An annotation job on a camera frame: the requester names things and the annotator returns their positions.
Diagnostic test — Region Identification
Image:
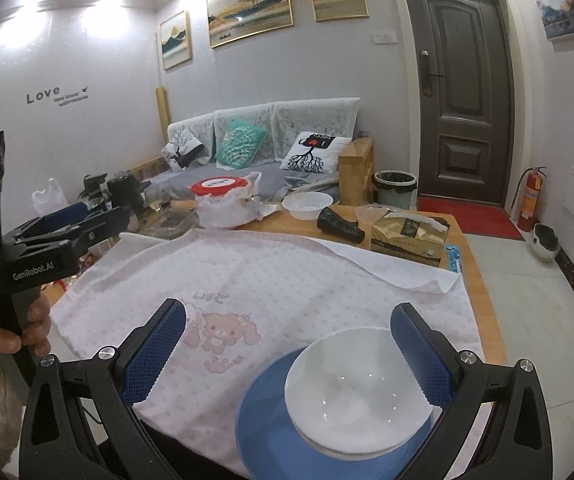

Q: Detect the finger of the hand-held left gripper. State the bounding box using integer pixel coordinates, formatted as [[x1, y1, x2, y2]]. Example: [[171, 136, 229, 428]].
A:
[[4, 209, 114, 244], [73, 206, 134, 257]]

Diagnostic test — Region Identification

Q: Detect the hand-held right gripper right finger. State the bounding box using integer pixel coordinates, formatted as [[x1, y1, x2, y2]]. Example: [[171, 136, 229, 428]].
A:
[[389, 302, 553, 480]]

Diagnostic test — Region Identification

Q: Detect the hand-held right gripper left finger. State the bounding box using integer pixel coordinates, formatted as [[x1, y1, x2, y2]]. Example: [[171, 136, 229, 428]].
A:
[[19, 297, 188, 480]]

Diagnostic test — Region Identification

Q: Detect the blue plate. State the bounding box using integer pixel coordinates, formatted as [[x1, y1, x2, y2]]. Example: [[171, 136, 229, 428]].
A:
[[235, 347, 448, 480]]

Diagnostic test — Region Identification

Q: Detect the white plastic bag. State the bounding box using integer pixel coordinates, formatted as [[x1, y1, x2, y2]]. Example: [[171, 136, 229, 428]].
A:
[[33, 177, 69, 216]]

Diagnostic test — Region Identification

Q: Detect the white pillow dark print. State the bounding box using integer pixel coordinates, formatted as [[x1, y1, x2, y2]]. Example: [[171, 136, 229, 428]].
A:
[[163, 127, 205, 168]]

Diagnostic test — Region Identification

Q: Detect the clear plastic bag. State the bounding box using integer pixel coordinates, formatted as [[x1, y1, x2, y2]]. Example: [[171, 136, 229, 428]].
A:
[[196, 172, 263, 228]]

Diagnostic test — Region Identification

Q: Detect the upright wooden plank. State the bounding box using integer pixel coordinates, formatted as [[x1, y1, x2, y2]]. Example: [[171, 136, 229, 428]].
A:
[[156, 86, 170, 173]]

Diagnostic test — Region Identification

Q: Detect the red lid container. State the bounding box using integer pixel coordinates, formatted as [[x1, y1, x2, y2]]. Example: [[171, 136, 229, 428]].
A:
[[188, 176, 250, 196]]

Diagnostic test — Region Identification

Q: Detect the gold tissue box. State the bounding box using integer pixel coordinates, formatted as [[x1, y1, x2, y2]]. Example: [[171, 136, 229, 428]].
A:
[[369, 211, 450, 268]]

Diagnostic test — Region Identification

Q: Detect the red doormat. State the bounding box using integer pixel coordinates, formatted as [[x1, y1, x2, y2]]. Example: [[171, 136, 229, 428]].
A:
[[417, 197, 522, 240]]

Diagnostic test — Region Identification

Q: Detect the teal patterned pillow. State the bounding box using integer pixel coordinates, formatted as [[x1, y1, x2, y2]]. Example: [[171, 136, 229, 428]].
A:
[[215, 119, 268, 170]]

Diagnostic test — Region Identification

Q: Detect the white printed cloth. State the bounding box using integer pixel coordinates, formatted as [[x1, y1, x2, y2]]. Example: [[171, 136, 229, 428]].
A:
[[49, 230, 485, 476]]

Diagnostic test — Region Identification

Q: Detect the clear funnel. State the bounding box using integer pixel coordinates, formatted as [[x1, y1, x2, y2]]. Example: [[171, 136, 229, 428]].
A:
[[356, 204, 385, 226]]

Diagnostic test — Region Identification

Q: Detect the black hair dryer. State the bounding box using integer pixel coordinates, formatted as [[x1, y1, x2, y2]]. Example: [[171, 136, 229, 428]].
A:
[[317, 206, 366, 243]]

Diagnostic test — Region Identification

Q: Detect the white helmet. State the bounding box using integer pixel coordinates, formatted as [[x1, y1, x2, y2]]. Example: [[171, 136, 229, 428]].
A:
[[531, 223, 561, 262]]

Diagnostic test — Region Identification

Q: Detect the white trash bin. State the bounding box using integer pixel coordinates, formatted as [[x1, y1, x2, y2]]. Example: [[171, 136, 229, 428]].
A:
[[373, 170, 417, 209]]

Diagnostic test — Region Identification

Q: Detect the red fire extinguisher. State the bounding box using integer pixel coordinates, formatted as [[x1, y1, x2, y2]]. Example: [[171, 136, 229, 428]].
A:
[[516, 166, 548, 232]]

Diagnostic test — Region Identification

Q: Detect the small white plastic bowl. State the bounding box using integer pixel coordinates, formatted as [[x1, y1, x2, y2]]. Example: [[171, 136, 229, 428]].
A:
[[282, 192, 334, 221]]

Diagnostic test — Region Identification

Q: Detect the small framed mountain painting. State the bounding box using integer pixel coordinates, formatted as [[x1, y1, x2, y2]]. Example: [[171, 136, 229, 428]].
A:
[[159, 10, 193, 71]]

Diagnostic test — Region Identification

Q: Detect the wooden side box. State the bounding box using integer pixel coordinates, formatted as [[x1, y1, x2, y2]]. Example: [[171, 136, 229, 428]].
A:
[[338, 137, 374, 206]]

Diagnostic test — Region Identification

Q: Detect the white pillow black tree print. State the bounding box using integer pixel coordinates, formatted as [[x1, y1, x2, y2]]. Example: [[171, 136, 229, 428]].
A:
[[280, 131, 353, 175]]

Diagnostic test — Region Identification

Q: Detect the grey sofa with lace cover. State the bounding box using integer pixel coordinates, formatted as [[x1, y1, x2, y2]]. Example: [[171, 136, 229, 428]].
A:
[[137, 97, 360, 201]]

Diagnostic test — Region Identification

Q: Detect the dark brown door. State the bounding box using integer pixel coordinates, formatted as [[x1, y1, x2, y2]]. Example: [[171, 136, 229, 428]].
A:
[[399, 0, 513, 208]]

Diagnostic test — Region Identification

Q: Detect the wide framed tree painting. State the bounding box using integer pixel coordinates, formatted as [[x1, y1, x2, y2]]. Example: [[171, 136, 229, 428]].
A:
[[205, 0, 294, 49]]

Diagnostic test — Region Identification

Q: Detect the black wall lettering decal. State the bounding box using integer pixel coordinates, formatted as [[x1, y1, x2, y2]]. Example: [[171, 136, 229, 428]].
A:
[[26, 85, 90, 107]]

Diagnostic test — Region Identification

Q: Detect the door handle lock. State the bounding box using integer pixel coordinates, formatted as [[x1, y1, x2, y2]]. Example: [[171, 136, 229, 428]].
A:
[[419, 50, 443, 98]]

